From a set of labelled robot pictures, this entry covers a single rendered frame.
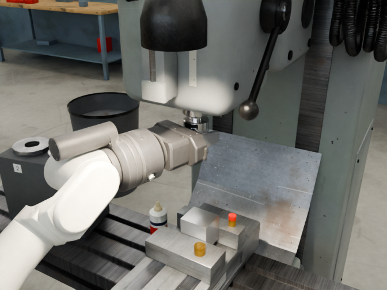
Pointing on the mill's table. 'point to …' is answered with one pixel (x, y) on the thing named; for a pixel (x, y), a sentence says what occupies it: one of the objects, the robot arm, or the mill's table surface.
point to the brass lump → (199, 249)
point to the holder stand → (29, 176)
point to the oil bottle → (158, 217)
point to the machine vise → (241, 237)
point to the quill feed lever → (276, 6)
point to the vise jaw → (185, 254)
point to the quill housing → (204, 57)
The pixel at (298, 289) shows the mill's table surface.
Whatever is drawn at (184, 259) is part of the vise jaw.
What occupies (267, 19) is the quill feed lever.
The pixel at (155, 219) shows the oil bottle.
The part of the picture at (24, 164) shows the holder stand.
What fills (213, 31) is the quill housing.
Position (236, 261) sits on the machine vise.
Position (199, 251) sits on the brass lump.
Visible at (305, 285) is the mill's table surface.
